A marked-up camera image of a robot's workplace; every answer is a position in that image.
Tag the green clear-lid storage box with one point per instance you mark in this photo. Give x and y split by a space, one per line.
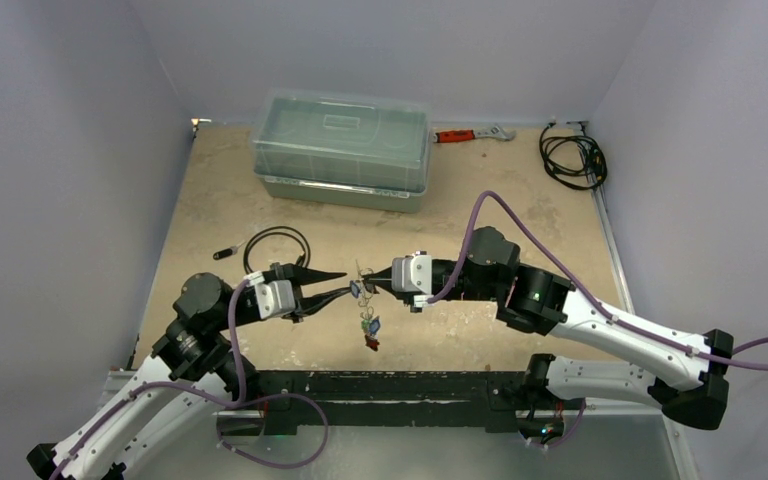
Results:
343 149

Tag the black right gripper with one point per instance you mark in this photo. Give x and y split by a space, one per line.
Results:
389 284

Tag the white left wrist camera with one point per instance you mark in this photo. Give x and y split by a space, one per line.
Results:
273 297

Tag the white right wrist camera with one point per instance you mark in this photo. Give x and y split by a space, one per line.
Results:
411 279

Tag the red handled adjustable wrench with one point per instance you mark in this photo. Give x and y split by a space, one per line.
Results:
495 132

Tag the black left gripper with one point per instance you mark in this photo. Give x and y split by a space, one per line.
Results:
300 276

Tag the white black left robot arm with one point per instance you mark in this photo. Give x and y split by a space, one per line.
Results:
195 369

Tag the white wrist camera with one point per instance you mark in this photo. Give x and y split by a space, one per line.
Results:
273 297
411 279

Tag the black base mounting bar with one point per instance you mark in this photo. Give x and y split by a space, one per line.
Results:
495 401

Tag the metal keyring plate with keys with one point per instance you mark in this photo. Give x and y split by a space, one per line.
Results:
363 292

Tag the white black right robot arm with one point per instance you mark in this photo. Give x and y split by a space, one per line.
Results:
651 365

